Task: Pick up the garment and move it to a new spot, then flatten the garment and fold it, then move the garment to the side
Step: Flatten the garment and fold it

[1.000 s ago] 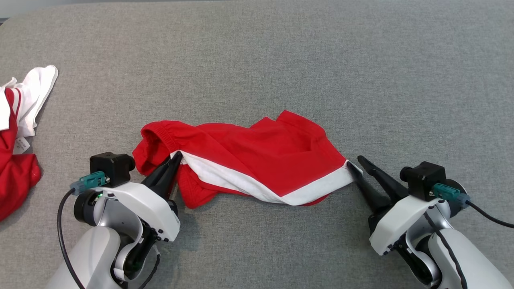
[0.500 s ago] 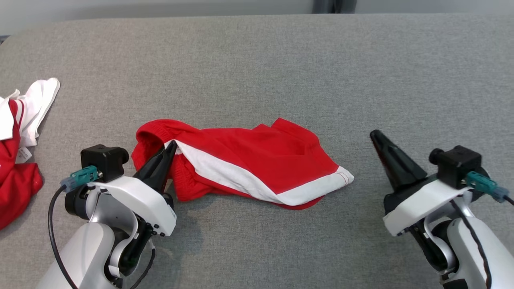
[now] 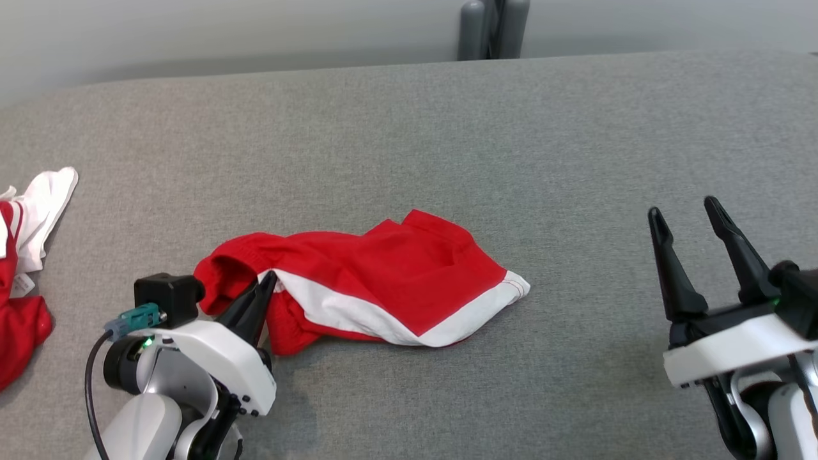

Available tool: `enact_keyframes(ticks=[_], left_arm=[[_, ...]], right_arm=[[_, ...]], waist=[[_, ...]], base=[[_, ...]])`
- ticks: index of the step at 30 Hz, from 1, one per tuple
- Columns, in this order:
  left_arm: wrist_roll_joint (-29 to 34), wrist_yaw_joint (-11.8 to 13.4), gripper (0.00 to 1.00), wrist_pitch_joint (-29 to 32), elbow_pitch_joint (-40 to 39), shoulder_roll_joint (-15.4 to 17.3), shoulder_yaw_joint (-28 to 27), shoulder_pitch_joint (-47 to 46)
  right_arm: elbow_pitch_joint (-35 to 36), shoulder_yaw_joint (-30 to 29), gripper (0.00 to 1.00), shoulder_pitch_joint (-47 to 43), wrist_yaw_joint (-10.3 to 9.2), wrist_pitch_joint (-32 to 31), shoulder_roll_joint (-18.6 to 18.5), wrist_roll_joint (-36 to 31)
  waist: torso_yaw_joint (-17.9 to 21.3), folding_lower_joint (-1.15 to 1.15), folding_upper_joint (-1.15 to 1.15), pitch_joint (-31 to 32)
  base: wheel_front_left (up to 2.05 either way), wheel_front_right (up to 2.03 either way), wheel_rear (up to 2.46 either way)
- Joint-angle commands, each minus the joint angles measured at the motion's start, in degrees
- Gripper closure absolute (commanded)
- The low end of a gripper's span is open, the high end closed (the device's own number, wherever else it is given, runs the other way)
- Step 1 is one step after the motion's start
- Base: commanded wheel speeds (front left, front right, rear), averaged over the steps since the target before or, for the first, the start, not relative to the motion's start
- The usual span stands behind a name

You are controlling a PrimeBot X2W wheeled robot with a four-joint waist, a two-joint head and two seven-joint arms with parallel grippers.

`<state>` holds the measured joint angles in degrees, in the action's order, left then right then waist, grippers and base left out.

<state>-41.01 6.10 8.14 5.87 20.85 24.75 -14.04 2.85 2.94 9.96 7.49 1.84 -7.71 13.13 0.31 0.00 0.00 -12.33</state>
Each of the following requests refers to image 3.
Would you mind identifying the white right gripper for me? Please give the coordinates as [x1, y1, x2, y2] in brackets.
[647, 195, 818, 410]

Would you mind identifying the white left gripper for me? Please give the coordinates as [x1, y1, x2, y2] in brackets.
[155, 270, 279, 441]

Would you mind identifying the red shorts white stripe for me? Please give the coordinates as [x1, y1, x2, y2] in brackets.
[193, 208, 532, 357]

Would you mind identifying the red basketball jersey white trim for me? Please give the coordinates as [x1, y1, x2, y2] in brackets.
[0, 167, 79, 392]

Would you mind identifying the teal cable connector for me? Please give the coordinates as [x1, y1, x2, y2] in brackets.
[104, 303, 162, 341]

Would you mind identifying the thin black cable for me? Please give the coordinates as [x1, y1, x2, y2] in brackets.
[84, 329, 128, 460]

